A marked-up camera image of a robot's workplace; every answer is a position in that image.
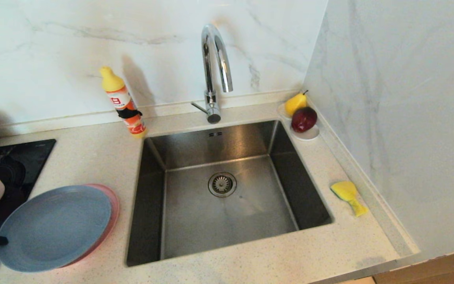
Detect blue-grey plate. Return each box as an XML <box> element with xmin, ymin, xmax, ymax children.
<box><xmin>0</xmin><ymin>185</ymin><xmax>112</xmax><ymax>273</ymax></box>

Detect pink plate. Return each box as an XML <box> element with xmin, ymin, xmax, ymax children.
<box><xmin>60</xmin><ymin>183</ymin><xmax>120</xmax><ymax>269</ymax></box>

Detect yellow-capped orange dish soap bottle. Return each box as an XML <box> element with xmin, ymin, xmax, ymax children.
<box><xmin>100</xmin><ymin>66</ymin><xmax>147</xmax><ymax>138</ymax></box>

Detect chrome gooseneck faucet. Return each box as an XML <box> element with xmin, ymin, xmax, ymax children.
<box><xmin>191</xmin><ymin>24</ymin><xmax>234</xmax><ymax>124</ymax></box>

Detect yellow fish-shaped sponge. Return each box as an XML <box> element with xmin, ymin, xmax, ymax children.
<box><xmin>330</xmin><ymin>181</ymin><xmax>369</xmax><ymax>217</ymax></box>

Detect stainless steel sink basin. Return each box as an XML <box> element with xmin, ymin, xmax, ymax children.
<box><xmin>127</xmin><ymin>120</ymin><xmax>334</xmax><ymax>267</ymax></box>

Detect black induction cooktop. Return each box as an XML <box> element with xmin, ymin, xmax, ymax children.
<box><xmin>0</xmin><ymin>139</ymin><xmax>57</xmax><ymax>284</ymax></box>

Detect round metal drain strainer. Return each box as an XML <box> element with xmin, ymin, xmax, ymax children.
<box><xmin>208</xmin><ymin>172</ymin><xmax>237</xmax><ymax>198</ymax></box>

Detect yellow pear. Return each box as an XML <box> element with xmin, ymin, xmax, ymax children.
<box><xmin>284</xmin><ymin>90</ymin><xmax>309</xmax><ymax>118</ymax></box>

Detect small white dish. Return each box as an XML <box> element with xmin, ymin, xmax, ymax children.
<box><xmin>277</xmin><ymin>103</ymin><xmax>320</xmax><ymax>141</ymax></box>

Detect dark red apple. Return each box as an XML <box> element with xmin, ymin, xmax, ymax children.
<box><xmin>290</xmin><ymin>107</ymin><xmax>318</xmax><ymax>133</ymax></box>

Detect light wooden cabinet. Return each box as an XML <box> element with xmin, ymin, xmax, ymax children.
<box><xmin>373</xmin><ymin>245</ymin><xmax>454</xmax><ymax>284</ymax></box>

